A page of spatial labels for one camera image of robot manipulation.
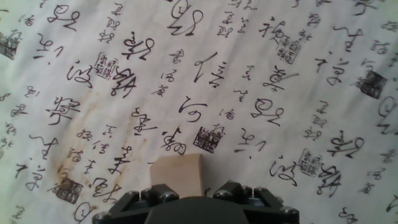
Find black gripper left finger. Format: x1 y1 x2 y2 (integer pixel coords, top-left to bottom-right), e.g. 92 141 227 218
92 184 180 224

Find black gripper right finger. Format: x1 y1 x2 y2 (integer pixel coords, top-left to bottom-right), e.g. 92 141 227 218
212 180 300 224

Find wooden cube block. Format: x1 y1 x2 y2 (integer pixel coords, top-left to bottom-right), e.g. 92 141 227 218
149 153 205 198

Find beige calligraphy print cloth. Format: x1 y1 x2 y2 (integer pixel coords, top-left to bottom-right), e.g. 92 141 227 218
0 0 398 224

